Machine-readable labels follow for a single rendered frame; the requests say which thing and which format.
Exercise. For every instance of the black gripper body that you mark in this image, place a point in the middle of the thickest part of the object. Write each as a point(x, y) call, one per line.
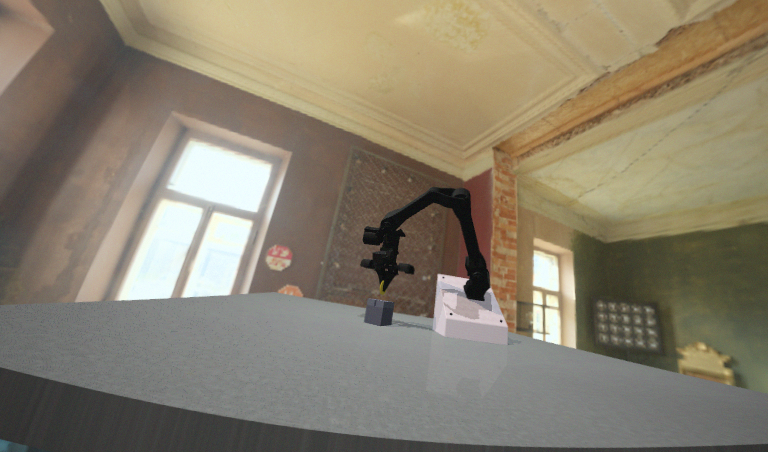
point(407, 268)

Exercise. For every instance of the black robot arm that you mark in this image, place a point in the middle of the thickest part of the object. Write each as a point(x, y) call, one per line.
point(457, 199)

